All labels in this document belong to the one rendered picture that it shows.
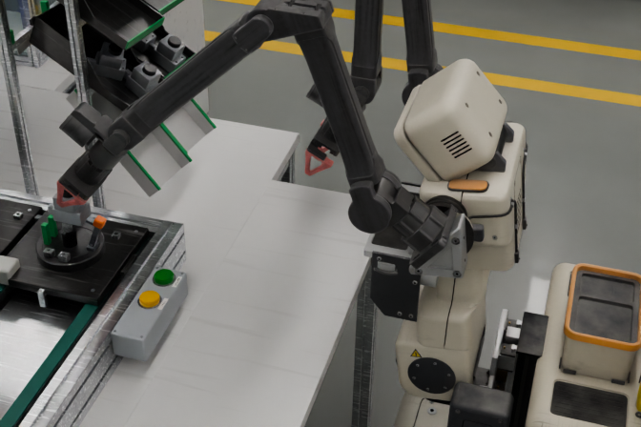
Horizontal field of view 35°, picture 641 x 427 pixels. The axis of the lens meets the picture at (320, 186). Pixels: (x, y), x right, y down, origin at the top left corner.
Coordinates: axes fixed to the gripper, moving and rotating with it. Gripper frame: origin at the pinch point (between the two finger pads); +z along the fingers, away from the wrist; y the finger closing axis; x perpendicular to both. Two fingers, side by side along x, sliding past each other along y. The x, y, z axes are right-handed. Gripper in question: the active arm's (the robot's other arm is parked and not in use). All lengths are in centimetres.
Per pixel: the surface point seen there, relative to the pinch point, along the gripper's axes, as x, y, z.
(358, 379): 91, -46, 32
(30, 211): -3.7, -9.2, 21.3
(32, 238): 0.7, -0.8, 17.7
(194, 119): 10.6, -48.0, 3.0
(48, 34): -25.0, -23.4, -8.4
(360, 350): 84, -46, 23
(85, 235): 8.3, -3.0, 8.9
